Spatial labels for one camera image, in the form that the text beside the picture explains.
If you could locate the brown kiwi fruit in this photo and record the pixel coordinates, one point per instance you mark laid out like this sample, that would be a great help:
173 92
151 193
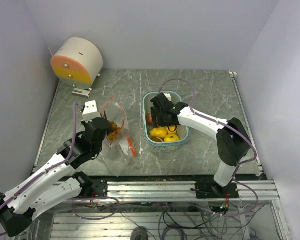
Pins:
157 139

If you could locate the blue green plastic basket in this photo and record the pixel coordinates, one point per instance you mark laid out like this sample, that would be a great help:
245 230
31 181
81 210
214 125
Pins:
163 147

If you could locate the brown longan bunch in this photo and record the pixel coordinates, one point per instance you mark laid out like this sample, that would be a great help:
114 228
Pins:
115 132

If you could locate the clear zip top bag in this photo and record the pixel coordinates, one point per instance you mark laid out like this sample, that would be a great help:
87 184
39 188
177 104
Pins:
117 155

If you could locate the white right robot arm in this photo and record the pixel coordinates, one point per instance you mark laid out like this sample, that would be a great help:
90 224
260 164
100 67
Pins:
233 142

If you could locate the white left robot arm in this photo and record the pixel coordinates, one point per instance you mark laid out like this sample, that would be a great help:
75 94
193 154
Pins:
58 180

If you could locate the yellow mango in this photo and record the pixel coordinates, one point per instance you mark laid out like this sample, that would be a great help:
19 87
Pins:
159 132

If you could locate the small white metal block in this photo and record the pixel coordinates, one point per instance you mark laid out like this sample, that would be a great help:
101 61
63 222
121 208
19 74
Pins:
81 93

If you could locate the round white drawer box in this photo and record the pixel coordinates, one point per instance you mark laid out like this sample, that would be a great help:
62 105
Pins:
77 63

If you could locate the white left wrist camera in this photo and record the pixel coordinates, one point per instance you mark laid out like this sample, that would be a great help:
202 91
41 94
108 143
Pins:
90 111

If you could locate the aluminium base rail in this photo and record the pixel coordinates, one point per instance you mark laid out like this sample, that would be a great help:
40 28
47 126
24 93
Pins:
187 191

